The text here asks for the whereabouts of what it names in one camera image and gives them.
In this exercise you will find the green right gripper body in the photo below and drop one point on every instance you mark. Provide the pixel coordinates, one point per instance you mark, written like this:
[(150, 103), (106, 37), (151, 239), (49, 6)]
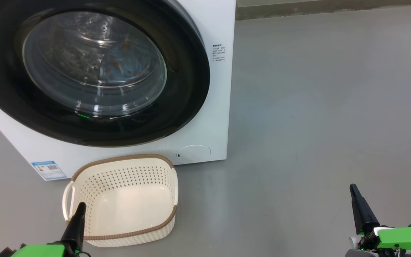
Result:
[(405, 237)]

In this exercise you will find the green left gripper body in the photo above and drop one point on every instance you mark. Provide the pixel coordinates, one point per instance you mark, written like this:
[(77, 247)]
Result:
[(37, 251)]

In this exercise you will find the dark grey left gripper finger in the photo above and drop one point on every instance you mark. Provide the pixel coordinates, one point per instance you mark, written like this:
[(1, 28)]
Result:
[(74, 232)]

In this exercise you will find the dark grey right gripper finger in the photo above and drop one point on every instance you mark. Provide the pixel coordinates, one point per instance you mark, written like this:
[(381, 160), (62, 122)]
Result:
[(364, 217)]

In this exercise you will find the blue cartoon print garment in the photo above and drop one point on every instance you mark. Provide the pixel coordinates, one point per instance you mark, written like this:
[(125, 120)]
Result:
[(134, 66)]

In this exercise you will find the round washing machine door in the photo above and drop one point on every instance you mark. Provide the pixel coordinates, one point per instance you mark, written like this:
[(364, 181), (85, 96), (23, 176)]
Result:
[(191, 89)]

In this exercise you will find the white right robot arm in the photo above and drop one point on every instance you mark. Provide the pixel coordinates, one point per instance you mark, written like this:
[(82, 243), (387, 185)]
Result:
[(355, 253)]

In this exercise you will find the white washing machine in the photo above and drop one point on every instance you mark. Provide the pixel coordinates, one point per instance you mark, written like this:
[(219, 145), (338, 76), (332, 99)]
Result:
[(219, 107)]

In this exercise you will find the cream perforated laundry basket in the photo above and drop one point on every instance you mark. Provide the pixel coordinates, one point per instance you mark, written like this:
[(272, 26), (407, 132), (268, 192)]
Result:
[(130, 207)]

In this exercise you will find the blue energy label sticker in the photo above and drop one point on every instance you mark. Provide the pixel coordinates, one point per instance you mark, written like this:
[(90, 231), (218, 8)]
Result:
[(48, 170)]

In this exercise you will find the round white filter cover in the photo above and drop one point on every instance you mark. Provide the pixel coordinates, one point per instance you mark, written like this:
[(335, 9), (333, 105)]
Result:
[(193, 154)]

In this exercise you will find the small printed text label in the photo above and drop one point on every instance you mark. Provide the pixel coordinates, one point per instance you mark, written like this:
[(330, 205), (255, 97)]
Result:
[(218, 53)]

